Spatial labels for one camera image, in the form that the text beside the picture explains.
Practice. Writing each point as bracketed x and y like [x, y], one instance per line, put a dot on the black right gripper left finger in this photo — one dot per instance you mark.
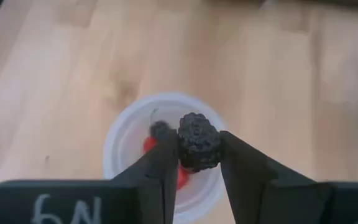
[104, 202]

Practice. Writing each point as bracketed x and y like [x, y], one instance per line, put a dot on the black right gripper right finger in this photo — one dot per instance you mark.
[275, 199]

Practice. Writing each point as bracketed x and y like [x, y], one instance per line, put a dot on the red strawberry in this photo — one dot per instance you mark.
[149, 145]
[183, 179]

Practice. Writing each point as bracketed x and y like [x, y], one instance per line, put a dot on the dark cherry with stem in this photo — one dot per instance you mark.
[159, 127]

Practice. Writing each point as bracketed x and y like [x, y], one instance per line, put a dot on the dark blackberry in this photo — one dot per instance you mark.
[199, 143]

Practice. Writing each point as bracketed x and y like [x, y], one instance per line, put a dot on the clear round plastic tupperware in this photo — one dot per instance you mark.
[129, 140]

